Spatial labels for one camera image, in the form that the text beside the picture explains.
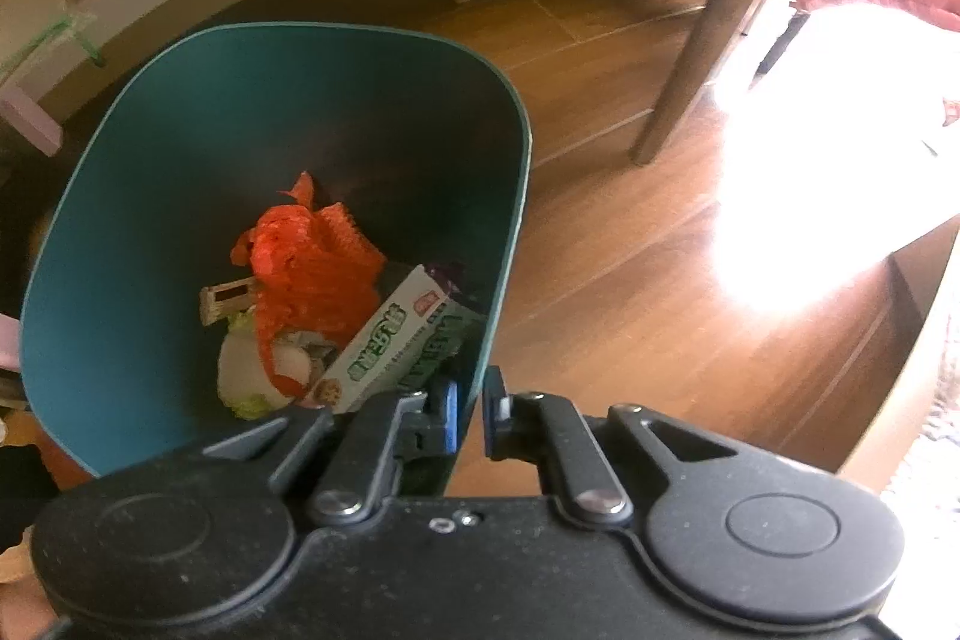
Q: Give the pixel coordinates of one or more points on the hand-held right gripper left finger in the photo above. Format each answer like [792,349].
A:
[450,419]

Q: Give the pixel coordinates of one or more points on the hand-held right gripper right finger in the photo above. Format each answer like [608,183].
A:
[495,415]

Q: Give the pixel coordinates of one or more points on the green and white carton box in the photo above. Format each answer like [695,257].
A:
[390,332]

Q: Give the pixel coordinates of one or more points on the small purple packet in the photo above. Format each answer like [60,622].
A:
[450,276]

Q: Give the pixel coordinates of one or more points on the red plastic bag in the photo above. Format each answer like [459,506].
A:
[300,284]

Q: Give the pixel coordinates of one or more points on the napa cabbage leaf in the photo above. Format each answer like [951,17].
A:
[240,377]

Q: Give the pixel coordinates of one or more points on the green plastic waste bin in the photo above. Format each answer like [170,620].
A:
[225,108]

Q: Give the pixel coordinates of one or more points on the dark wooden chair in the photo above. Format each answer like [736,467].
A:
[705,25]

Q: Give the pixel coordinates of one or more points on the black metal leg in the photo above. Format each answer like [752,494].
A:
[780,44]

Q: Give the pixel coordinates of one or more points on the clear green-edged panel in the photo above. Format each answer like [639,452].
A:
[45,44]

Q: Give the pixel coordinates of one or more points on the pink wooden shelf frame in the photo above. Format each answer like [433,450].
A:
[30,119]

